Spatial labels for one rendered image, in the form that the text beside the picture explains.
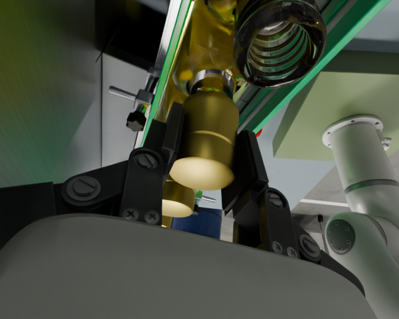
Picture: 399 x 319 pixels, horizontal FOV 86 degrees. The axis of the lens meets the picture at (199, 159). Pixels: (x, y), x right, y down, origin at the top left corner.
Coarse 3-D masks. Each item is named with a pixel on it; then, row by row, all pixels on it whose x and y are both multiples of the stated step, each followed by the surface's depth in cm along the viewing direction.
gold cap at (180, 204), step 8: (168, 176) 15; (168, 184) 14; (176, 184) 14; (168, 192) 14; (176, 192) 14; (184, 192) 14; (192, 192) 15; (168, 200) 14; (176, 200) 14; (184, 200) 14; (192, 200) 15; (168, 208) 15; (176, 208) 15; (184, 208) 15; (192, 208) 15; (176, 216) 16; (184, 216) 16
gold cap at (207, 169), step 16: (192, 96) 12; (208, 96) 11; (224, 96) 12; (192, 112) 11; (208, 112) 11; (224, 112) 11; (192, 128) 10; (208, 128) 10; (224, 128) 10; (192, 144) 10; (208, 144) 10; (224, 144) 10; (176, 160) 10; (192, 160) 9; (208, 160) 9; (224, 160) 10; (176, 176) 11; (192, 176) 11; (208, 176) 10; (224, 176) 10
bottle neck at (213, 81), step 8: (200, 72) 13; (208, 72) 13; (216, 72) 13; (224, 72) 13; (192, 80) 14; (200, 80) 13; (208, 80) 13; (216, 80) 13; (224, 80) 13; (232, 80) 14; (192, 88) 13; (200, 88) 12; (208, 88) 12; (216, 88) 12; (224, 88) 13; (232, 88) 14; (232, 96) 13
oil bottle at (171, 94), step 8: (192, 8) 27; (184, 32) 23; (176, 56) 21; (168, 80) 18; (168, 88) 18; (168, 96) 18; (176, 96) 17; (168, 104) 18; (160, 112) 19; (168, 112) 18; (160, 120) 19
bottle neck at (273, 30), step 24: (240, 0) 8; (264, 0) 7; (288, 0) 6; (312, 0) 6; (240, 24) 7; (264, 24) 6; (288, 24) 9; (312, 24) 6; (240, 48) 7; (264, 48) 9; (288, 48) 8; (312, 48) 7; (240, 72) 8; (264, 72) 8; (288, 72) 8
